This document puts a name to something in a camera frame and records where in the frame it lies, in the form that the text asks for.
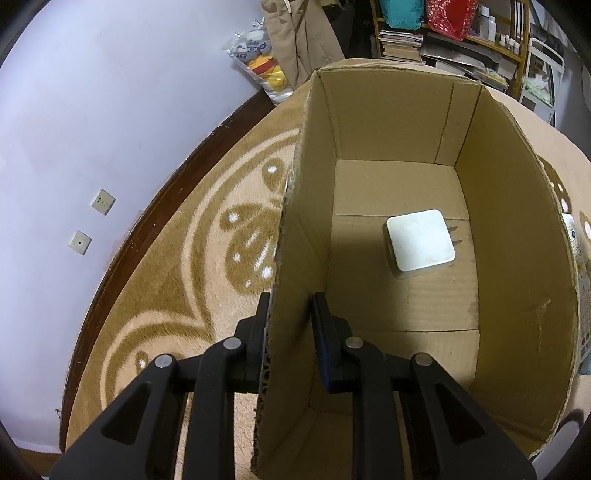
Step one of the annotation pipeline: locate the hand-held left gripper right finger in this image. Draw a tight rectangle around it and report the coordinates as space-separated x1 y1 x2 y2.
310 292 537 480

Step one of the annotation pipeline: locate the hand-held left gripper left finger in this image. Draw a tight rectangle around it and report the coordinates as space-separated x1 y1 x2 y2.
48 292 273 480

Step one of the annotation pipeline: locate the brown cardboard box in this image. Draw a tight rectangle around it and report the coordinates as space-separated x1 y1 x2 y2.
249 58 581 476

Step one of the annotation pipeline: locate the white square charger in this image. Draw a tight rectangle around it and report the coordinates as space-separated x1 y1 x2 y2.
385 209 463 280

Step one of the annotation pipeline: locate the brown patterned plush rug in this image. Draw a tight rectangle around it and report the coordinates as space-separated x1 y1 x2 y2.
61 83 591 480

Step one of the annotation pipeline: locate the dark wooden baseboard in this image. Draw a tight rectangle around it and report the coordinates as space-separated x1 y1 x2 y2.
59 90 278 454

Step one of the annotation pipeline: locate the plastic bag of plush toys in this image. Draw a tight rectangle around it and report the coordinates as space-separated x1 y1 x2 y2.
225 18 294 106

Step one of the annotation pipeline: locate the beige coat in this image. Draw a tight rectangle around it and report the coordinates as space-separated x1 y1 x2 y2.
260 0 345 91

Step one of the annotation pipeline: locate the stack of books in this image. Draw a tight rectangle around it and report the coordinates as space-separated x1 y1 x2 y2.
379 30 424 64

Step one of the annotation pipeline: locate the pile of papers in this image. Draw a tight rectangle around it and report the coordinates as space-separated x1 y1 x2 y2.
420 34 511 91

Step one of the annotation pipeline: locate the teal bag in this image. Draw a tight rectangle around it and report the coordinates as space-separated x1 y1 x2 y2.
379 0 424 29

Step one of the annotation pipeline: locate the wooden shelf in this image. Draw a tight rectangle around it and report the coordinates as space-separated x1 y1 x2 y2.
369 0 532 97

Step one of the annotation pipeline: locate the red patterned gift bag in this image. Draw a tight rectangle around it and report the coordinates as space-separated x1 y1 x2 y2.
426 0 479 41

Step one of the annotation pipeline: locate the white metal rack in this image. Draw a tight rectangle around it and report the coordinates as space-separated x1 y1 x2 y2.
519 37 567 125

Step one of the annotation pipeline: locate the white bottle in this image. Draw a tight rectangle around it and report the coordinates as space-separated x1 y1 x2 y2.
478 7 498 42

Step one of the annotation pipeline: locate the beige wall socket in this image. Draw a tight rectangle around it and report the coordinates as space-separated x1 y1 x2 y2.
90 188 116 216
68 230 92 256

